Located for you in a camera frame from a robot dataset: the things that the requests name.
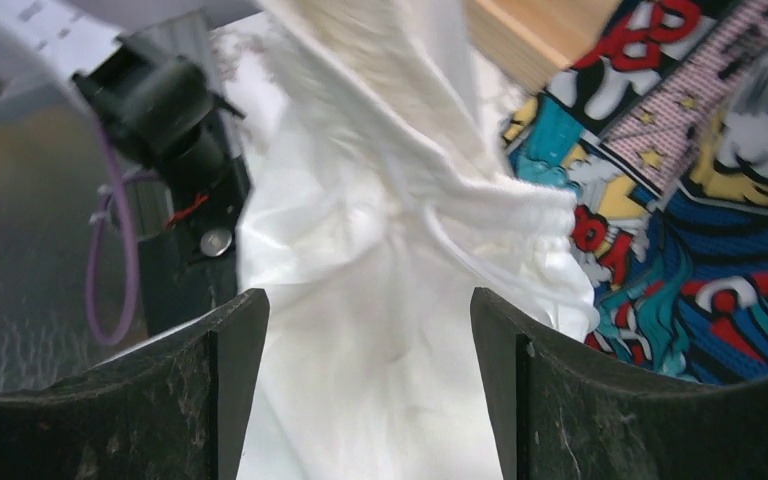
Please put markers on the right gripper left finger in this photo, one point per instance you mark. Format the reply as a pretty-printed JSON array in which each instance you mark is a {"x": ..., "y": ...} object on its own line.
[{"x": 176, "y": 408}]

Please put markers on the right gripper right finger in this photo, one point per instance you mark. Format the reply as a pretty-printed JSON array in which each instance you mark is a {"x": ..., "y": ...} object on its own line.
[{"x": 562, "y": 410}]

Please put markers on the white shorts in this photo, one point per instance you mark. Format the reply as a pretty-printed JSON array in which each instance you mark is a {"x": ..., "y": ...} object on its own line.
[{"x": 378, "y": 208}]

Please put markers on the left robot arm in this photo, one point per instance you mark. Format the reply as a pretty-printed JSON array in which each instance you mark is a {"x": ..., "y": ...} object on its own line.
[{"x": 160, "y": 117}]

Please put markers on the comic print shorts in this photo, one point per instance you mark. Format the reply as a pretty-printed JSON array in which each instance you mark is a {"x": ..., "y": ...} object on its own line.
[{"x": 661, "y": 131}]

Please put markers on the wooden clothes rack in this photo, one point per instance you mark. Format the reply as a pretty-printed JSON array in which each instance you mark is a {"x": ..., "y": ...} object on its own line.
[{"x": 532, "y": 40}]

